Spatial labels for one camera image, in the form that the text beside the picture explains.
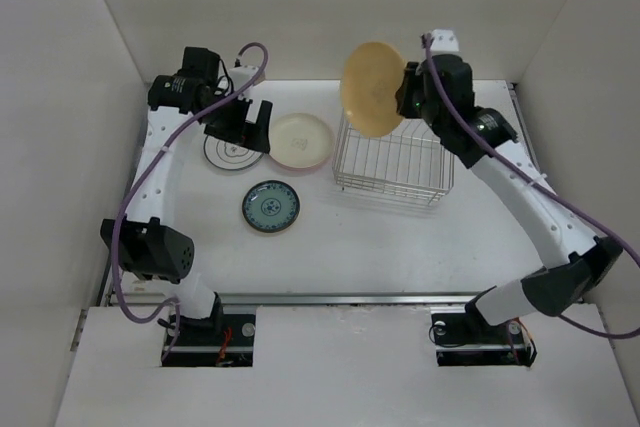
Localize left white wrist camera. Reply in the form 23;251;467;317
228;65;264;99

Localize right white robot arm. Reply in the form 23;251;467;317
396;54;623;341

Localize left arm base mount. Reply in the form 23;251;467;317
158;299;257;368

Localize pink bowl plate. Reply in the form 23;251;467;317
266;154;329;176

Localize white plate green rim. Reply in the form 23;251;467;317
203;136;264;172

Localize cream yellow bowl plate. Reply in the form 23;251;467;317
340;42;405;138

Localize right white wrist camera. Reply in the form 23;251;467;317
430;29;460;55

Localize blue floral small plate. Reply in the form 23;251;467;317
241;180;301;234

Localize metal wire dish rack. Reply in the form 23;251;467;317
332;118;455;206

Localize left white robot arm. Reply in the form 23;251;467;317
100;47;273;344

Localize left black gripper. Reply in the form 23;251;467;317
202;87;270;153

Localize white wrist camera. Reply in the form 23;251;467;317
228;65;264;99
430;29;460;55

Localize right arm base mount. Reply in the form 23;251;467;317
428;308;538;368

